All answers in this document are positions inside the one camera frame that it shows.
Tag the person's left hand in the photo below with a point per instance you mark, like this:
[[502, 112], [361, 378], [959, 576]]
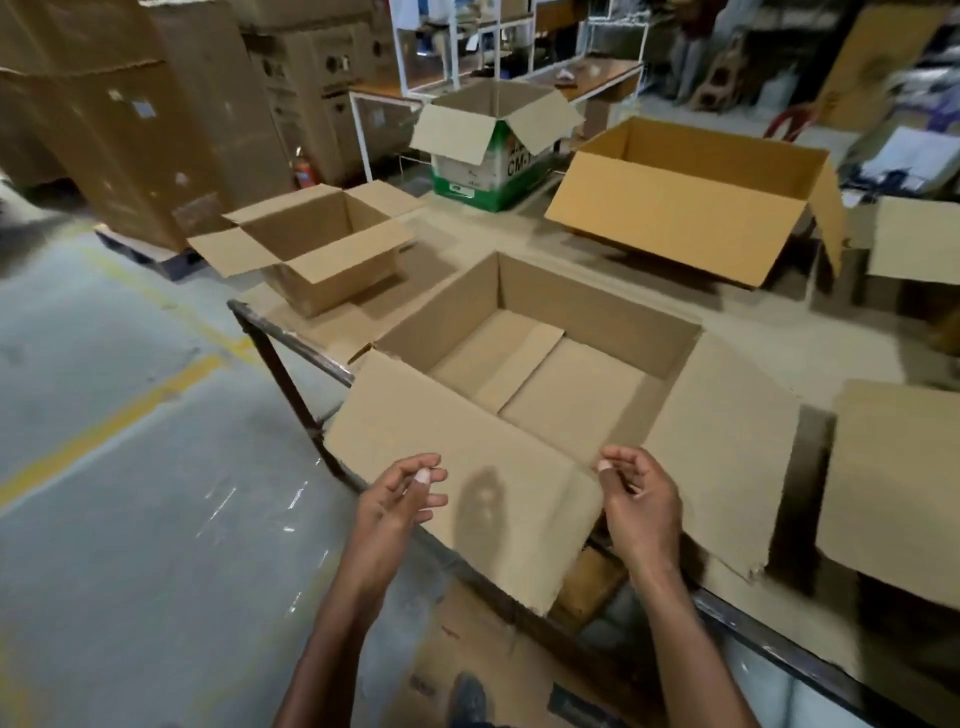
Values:
[[390, 525]]

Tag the person's right hand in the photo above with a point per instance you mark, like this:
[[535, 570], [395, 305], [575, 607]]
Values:
[[645, 517]]

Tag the blue logo yellow cardboard box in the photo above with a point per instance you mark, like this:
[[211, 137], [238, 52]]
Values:
[[450, 435]]

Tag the small pale cardboard box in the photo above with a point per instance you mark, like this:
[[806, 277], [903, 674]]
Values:
[[337, 270]]

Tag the large yellow cardboard box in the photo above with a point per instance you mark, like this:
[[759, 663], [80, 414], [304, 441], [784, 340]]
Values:
[[675, 217]]

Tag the green white CM-1 box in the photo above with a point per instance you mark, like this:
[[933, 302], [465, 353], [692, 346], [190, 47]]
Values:
[[457, 131]]

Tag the person's left forearm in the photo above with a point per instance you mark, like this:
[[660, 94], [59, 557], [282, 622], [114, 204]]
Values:
[[330, 660]]

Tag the person's right forearm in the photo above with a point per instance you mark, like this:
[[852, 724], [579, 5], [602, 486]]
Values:
[[697, 660]]

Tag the grey perforated shoe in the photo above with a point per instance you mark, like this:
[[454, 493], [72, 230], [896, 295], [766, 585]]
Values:
[[469, 701]]

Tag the black pallet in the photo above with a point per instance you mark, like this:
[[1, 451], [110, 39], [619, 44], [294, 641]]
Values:
[[165, 262]]

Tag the red fire extinguisher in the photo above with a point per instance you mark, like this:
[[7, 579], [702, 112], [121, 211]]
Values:
[[304, 172]]

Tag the wooden desk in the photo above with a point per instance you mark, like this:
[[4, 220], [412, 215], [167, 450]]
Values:
[[600, 79]]

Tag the wooden stool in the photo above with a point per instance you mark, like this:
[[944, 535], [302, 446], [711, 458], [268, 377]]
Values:
[[720, 75]]

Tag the large brown carton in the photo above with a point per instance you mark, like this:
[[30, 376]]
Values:
[[112, 135]]

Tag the upright brown box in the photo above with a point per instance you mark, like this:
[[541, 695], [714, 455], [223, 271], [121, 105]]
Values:
[[870, 67]]

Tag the white metal shelf frame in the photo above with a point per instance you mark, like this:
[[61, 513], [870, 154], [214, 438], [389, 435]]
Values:
[[454, 37]]

